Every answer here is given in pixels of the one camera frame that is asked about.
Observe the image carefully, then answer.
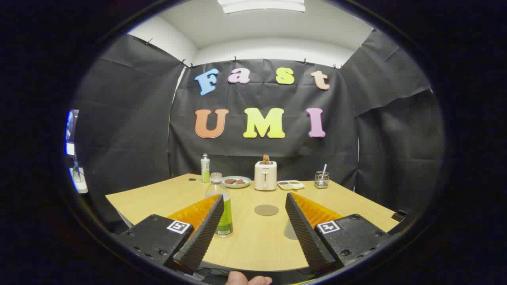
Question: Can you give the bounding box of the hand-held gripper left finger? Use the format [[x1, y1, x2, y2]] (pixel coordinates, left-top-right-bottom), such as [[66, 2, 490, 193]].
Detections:
[[115, 193, 225, 274]]

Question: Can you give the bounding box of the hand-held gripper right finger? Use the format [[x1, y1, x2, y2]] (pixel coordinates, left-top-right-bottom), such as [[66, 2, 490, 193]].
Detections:
[[284, 192, 396, 274]]

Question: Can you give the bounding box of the round brown coaster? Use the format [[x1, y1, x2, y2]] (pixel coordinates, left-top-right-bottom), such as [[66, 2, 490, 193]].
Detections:
[[254, 204, 279, 217]]

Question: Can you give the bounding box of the green label juice bottle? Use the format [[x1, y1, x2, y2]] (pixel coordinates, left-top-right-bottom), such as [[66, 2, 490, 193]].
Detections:
[[204, 172, 234, 238]]

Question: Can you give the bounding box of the small white green bottle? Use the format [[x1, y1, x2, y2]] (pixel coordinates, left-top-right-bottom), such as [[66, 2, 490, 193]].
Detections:
[[200, 153, 211, 183]]

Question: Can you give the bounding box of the wooden table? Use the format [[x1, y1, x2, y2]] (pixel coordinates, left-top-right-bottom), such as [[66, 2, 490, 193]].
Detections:
[[105, 173, 400, 272]]

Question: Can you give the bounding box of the pale green plate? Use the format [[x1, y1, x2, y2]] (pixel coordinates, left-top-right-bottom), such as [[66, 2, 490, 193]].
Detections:
[[222, 176, 252, 188]]

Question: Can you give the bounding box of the white toaster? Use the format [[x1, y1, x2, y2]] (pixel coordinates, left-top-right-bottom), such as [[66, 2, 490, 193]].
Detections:
[[254, 160, 277, 191]]

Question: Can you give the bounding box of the white plastic device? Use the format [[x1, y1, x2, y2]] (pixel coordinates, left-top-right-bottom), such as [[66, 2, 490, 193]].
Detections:
[[68, 156, 89, 194]]

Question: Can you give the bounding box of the bright monitor screen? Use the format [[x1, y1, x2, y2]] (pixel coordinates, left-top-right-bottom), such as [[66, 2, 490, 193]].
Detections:
[[65, 109, 80, 156]]

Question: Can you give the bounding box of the ceiling light panel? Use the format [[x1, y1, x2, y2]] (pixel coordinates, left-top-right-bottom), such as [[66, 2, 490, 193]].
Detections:
[[217, 0, 306, 15]]

